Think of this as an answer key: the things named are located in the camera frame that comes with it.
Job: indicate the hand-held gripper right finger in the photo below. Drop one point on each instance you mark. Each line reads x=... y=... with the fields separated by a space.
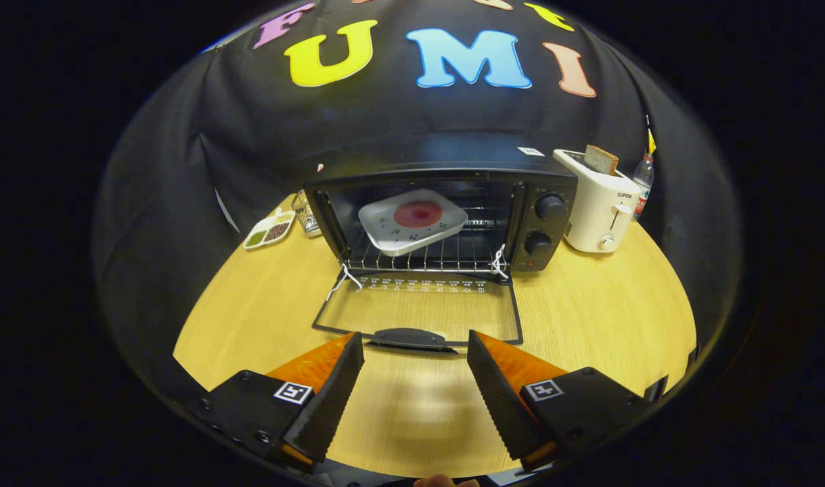
x=500 y=406

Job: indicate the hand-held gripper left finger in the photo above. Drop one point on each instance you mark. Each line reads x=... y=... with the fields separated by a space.
x=331 y=402

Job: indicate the white square plate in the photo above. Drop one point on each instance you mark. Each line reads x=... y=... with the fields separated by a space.
x=385 y=230

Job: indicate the black toaster oven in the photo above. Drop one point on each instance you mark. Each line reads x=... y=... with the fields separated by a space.
x=564 y=230

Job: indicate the pink round meat slice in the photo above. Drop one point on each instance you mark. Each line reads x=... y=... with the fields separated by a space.
x=419 y=214

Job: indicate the white pop-up toaster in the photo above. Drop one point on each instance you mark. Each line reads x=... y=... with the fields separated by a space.
x=591 y=210

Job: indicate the white divided dish with beans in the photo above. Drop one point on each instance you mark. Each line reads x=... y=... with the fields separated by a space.
x=269 y=230

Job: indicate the brown bread slice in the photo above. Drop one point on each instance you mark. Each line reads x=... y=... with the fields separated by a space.
x=600 y=160

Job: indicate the clear water bottle red label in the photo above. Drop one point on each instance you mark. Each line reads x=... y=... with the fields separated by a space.
x=644 y=179

